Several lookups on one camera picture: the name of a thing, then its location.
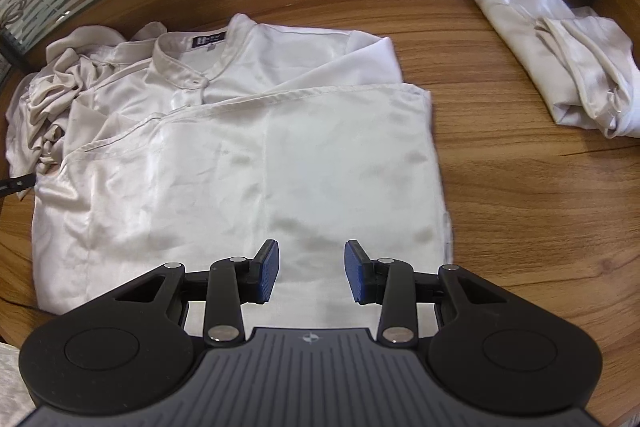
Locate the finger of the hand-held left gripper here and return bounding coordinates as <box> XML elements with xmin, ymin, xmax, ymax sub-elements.
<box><xmin>0</xmin><ymin>174</ymin><xmax>37</xmax><ymax>198</ymax></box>

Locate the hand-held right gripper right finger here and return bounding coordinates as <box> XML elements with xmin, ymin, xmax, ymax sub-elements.
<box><xmin>344</xmin><ymin>239</ymin><xmax>511</xmax><ymax>348</ymax></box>

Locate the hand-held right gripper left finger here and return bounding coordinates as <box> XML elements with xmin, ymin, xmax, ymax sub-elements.
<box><xmin>115</xmin><ymin>239</ymin><xmax>281</xmax><ymax>348</ymax></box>

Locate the cream long-sleeve shirt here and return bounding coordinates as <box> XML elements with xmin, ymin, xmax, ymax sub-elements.
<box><xmin>31</xmin><ymin>13</ymin><xmax>453</xmax><ymax>343</ymax></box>

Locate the crumpled beige shirt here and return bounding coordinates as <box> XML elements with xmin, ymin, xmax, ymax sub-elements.
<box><xmin>5</xmin><ymin>22</ymin><xmax>168</xmax><ymax>200</ymax></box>

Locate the folded cream shirt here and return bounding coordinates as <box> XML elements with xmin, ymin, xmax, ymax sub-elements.
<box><xmin>470</xmin><ymin>0</ymin><xmax>640</xmax><ymax>138</ymax></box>

